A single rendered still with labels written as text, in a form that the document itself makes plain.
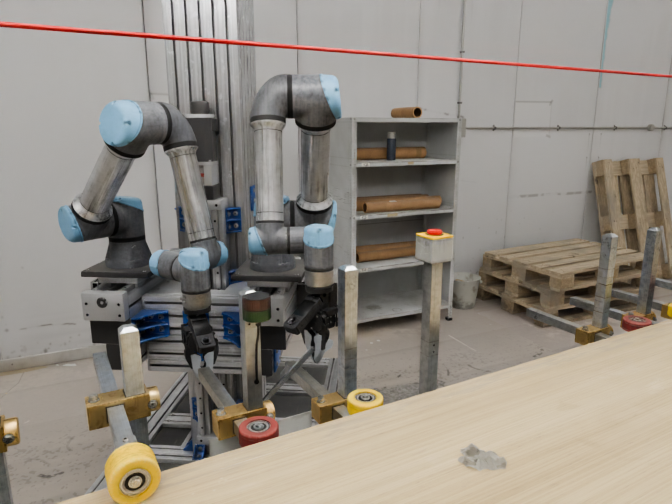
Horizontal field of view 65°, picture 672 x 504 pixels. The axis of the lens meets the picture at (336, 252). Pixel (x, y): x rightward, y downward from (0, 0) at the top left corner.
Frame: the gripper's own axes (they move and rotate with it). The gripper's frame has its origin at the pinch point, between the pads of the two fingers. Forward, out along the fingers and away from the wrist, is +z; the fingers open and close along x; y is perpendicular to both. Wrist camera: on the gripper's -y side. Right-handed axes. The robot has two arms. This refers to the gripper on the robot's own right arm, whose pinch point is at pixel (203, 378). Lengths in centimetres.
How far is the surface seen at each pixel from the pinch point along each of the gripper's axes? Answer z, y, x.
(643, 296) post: -7, -28, -152
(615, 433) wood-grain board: -8, -78, -61
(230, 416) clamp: -4.5, -29.8, 2.0
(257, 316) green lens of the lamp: -28.7, -35.2, -3.1
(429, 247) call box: -37, -30, -52
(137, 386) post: -16.3, -29.4, 20.4
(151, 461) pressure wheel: -14, -53, 22
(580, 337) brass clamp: 2, -27, -120
